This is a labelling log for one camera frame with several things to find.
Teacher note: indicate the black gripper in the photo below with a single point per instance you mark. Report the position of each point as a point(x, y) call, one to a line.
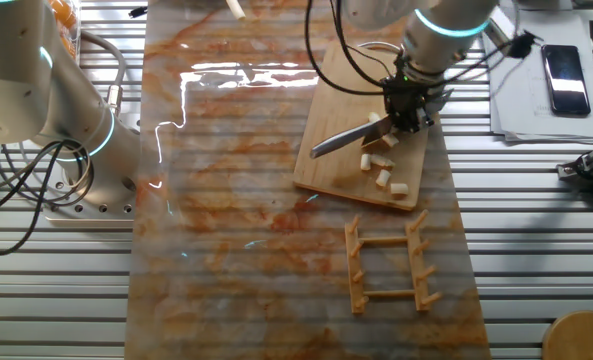
point(408, 102)

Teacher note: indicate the steel cleaver knife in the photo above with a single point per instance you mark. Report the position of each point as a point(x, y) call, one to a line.
point(343, 140)

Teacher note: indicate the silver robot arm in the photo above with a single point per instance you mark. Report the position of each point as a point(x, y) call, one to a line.
point(441, 40)

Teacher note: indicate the short cut scallion piece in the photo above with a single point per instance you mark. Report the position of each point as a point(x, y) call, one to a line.
point(390, 140)
point(365, 161)
point(383, 178)
point(399, 188)
point(382, 161)

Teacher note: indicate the white scallion stalk piece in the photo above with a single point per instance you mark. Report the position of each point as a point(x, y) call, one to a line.
point(373, 117)

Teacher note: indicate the wooden cutting board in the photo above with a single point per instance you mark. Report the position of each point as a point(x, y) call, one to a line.
point(336, 110)

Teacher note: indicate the wooden peg knife rack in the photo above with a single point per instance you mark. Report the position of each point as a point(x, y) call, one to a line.
point(354, 260)

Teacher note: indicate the black smartphone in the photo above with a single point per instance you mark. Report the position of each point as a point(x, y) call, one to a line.
point(566, 80)

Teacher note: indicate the marble pattern table mat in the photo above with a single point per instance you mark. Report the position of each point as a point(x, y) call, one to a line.
point(226, 275)

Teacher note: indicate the wooden mug tree stand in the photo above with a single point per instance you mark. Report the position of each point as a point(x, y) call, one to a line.
point(581, 340)

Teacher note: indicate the small black object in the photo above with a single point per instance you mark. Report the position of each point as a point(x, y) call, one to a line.
point(137, 12)

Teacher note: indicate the clear plastic fruit container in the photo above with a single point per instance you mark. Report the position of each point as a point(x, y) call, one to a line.
point(73, 45)

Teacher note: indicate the orange fruit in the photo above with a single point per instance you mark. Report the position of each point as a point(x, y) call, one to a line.
point(65, 14)

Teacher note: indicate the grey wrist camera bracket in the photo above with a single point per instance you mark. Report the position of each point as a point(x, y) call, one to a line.
point(496, 30)

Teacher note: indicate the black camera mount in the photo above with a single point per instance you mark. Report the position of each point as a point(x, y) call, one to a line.
point(583, 167)

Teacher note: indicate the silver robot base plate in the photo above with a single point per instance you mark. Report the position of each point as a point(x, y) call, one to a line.
point(91, 215)

